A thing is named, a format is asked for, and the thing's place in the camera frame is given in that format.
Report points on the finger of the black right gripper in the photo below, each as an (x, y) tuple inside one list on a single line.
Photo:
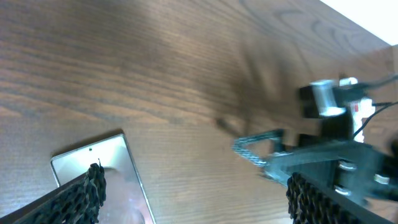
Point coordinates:
[(258, 147)]

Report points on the white power strip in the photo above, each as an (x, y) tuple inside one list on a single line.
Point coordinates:
[(360, 109)]

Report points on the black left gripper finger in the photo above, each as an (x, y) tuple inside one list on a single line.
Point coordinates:
[(77, 201)]

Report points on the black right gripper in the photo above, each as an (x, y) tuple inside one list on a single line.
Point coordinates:
[(321, 169)]

